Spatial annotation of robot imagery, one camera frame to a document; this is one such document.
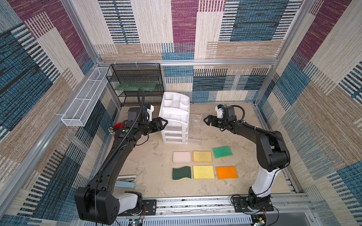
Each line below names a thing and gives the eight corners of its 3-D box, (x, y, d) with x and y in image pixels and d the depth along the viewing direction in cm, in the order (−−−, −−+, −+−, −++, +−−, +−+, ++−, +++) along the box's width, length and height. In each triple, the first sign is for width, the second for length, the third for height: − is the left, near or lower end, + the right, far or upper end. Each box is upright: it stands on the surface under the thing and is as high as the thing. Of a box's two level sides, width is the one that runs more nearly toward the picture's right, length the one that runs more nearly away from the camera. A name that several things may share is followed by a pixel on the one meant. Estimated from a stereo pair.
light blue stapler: (116, 188, 82) (114, 187, 79) (119, 177, 86) (117, 175, 83) (134, 188, 82) (133, 187, 79) (137, 177, 86) (135, 175, 83)
